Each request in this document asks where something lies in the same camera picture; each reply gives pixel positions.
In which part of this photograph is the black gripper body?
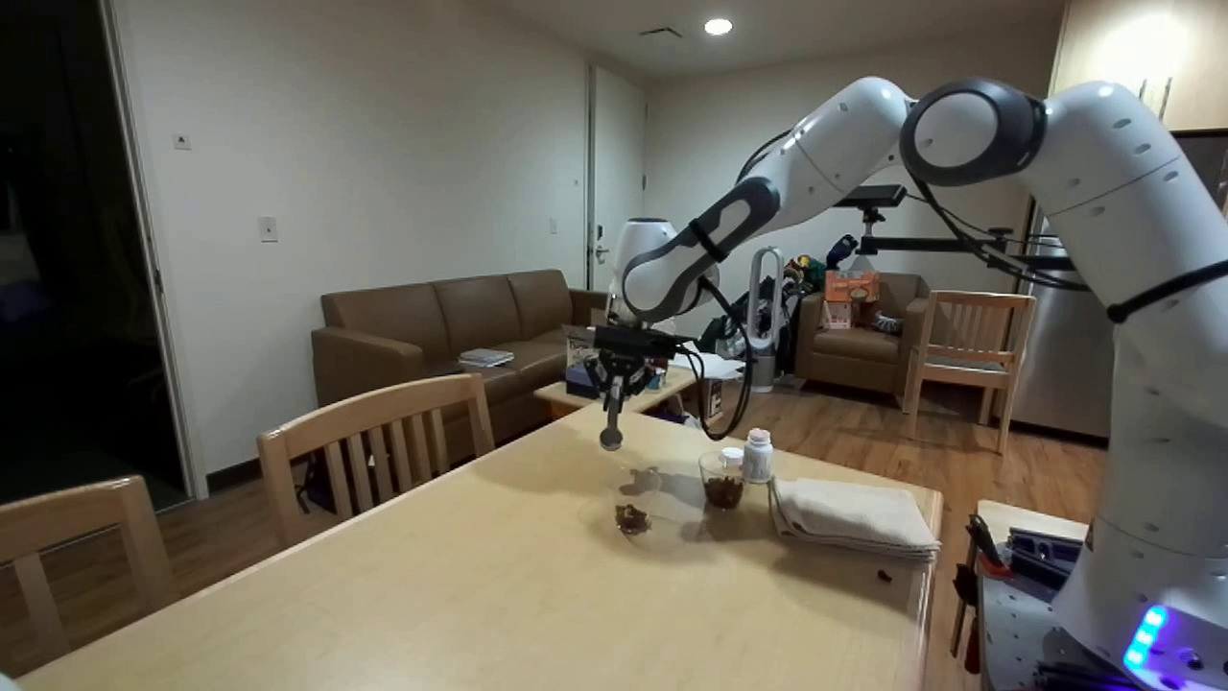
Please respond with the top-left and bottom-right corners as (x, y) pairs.
(597, 321), (681, 379)

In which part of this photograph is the grey measuring spoon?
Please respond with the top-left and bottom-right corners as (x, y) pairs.
(598, 378), (625, 449)

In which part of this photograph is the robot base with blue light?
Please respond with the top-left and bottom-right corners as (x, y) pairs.
(1052, 565), (1228, 691)

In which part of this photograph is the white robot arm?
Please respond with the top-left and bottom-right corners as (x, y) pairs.
(597, 78), (1228, 689)

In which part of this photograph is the clear cup with nuts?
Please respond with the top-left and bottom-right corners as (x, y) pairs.
(699, 449), (750, 510)

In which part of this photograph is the brown leather sofa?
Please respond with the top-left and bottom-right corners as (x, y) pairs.
(310, 268), (603, 442)

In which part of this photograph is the white pill bottle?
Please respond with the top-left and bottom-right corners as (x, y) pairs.
(745, 426), (776, 485)

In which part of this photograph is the wooden dining table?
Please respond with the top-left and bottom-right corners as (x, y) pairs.
(22, 410), (932, 691)

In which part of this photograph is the brown armchair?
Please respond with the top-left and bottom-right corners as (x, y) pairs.
(796, 273), (928, 397)

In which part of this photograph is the folded beige cloth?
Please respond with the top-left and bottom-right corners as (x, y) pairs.
(768, 480), (941, 562)

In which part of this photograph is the wooden chair in background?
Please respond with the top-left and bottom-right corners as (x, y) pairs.
(904, 288), (1033, 444)

